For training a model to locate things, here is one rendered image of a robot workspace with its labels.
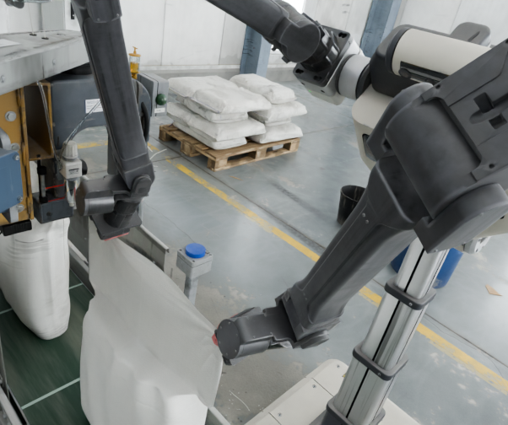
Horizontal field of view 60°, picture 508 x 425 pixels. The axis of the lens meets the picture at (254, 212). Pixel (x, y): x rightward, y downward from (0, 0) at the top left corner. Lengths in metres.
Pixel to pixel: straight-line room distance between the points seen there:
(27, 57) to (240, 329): 0.57
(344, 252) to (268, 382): 1.71
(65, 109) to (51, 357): 0.91
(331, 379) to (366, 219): 1.51
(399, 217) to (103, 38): 0.51
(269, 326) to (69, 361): 1.08
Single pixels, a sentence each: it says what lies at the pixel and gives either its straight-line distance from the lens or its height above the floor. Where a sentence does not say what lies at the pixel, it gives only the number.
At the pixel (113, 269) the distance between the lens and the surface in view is 1.11.
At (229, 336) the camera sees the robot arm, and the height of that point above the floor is 1.15.
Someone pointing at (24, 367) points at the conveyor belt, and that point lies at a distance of 1.65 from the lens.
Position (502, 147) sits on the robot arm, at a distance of 0.31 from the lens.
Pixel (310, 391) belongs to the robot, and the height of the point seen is 0.26.
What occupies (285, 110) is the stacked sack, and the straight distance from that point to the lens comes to 4.31.
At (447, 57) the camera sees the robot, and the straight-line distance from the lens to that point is 0.70.
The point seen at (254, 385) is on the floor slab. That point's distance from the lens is 2.10.
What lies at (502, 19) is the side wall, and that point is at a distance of 8.85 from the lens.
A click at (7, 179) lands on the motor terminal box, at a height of 1.27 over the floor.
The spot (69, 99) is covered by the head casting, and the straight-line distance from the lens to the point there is 1.03.
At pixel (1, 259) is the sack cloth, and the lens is 1.60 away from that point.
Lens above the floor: 1.61
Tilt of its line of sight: 29 degrees down
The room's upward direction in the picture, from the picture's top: 12 degrees clockwise
